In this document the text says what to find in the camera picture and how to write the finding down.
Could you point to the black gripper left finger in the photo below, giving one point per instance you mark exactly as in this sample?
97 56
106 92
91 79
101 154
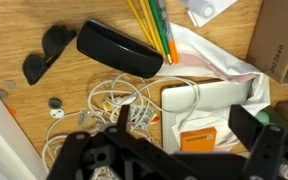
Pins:
124 118

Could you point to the crumpled white paper bag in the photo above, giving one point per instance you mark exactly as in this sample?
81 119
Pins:
210 61

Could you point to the white paper sheet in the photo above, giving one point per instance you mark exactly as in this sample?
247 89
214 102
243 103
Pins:
222 6

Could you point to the brown cardboard box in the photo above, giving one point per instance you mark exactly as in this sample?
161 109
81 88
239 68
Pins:
274 36

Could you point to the black sunglasses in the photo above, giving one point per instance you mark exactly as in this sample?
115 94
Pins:
52 41

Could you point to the black glasses case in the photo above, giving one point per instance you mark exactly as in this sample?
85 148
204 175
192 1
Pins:
117 50

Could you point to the green pencil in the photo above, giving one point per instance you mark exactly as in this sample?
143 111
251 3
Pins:
157 25

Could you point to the silver coin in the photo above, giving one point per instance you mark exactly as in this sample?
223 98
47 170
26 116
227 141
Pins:
1 94
9 84

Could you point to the small dark round cap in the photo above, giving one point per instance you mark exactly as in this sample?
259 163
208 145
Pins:
55 103

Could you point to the silver laptop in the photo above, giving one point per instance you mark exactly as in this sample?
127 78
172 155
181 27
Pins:
210 96

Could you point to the green glass jar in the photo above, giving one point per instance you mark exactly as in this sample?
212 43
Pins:
266 117

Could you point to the small white round disc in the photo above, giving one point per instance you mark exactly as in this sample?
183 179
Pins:
57 113

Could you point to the white plastic tube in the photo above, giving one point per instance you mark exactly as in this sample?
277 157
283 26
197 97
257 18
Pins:
202 7

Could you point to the orange cap grey sharpie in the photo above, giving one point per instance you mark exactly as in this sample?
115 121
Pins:
173 51

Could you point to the small orange box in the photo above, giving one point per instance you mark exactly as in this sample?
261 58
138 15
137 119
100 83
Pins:
197 141

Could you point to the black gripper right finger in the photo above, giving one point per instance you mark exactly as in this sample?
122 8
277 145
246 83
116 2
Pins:
244 126

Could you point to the tiny orange piece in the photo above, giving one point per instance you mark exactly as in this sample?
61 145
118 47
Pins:
12 111

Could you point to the yellow pencil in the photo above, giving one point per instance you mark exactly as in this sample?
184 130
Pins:
150 23
139 20

